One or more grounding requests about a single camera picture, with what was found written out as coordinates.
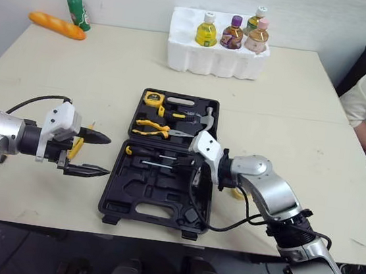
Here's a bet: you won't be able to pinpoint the green drink bottle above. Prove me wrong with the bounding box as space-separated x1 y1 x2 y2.
62 0 96 33

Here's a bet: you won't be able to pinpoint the purple-capped drink bottle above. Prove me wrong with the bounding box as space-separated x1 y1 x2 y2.
219 13 247 51

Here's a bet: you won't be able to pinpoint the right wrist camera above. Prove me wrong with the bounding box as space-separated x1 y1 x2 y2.
184 128 230 188

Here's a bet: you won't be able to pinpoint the black cable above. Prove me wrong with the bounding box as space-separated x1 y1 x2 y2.
182 165 341 250
4 88 74 124

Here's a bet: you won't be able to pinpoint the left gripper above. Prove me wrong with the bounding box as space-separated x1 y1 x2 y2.
41 121 117 183

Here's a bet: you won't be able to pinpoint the black tool case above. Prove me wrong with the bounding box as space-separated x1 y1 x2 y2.
94 82 228 242

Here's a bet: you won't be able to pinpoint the toy bread loaf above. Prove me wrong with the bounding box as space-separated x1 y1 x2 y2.
25 10 90 43

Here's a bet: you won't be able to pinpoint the white foam box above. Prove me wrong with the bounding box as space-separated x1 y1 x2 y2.
162 3 277 85

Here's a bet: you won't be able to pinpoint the black screwdriver with yellow end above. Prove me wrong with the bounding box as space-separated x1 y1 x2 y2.
124 144 182 164

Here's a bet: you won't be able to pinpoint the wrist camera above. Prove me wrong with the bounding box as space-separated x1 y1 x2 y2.
184 128 230 188
34 99 86 167

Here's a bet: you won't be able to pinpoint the yellow utility knife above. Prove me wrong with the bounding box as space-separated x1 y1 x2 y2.
66 117 98 163

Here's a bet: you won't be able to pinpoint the black-handled screwdriver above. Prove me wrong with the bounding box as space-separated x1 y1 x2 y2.
140 153 198 176

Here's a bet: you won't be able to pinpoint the yellow drink bottle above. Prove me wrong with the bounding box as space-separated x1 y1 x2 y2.
193 10 221 48

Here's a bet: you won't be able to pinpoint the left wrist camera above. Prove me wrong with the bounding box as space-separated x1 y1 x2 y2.
34 99 86 167

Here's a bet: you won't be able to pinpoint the pink-capped drink bottle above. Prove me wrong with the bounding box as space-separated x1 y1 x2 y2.
242 16 273 57

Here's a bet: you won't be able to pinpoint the yellow tape measure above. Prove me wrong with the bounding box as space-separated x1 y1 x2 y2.
142 90 167 109

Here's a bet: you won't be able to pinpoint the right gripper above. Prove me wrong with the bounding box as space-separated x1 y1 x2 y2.
191 158 217 188

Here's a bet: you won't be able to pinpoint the yellow-handled long-nose pliers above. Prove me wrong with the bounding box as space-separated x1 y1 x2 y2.
131 117 197 144

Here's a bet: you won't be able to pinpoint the green-labelled white-capped drink bottle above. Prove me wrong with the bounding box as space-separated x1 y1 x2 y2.
244 3 269 38

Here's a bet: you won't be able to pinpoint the hammer with yellow-black handle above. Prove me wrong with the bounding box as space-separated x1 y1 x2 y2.
156 99 220 130

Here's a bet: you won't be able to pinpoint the yellow roll of tape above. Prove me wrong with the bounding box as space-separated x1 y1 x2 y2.
230 186 247 202

